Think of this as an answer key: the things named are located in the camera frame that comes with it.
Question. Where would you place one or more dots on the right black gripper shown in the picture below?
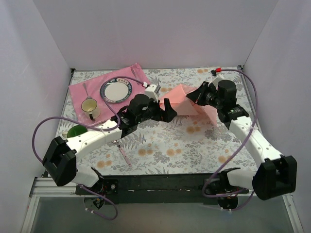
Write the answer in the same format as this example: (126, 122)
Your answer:
(202, 92)

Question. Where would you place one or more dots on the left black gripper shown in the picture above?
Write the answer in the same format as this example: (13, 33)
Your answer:
(161, 110)

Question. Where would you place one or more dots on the salmon pink satin napkin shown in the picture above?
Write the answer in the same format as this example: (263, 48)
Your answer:
(185, 107)

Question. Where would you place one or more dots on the pink handled utensil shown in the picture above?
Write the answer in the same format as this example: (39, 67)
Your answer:
(116, 142)

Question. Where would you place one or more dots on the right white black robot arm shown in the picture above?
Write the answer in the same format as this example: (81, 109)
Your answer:
(276, 173)

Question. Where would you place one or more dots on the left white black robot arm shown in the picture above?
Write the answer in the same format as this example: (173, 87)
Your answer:
(62, 157)

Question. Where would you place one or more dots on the white plate dark rim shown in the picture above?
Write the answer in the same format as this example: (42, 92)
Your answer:
(116, 90)

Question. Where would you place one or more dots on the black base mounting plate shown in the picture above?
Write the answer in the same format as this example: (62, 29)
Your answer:
(172, 188)

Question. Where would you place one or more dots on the cream enamel mug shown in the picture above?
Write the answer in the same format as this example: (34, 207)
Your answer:
(91, 109)

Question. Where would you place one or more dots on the pink floral placemat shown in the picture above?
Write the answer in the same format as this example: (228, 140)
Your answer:
(78, 94)

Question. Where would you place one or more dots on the silver spoon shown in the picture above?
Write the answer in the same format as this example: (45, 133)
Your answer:
(88, 97)

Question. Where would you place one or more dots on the green interior floral mug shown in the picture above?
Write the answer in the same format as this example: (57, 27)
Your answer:
(74, 131)

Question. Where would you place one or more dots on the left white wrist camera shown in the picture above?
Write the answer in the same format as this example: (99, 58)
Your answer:
(151, 90)

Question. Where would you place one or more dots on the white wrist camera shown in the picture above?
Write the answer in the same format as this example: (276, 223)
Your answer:
(151, 90)
(217, 76)

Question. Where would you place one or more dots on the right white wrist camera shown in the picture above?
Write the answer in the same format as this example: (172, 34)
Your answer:
(217, 76)

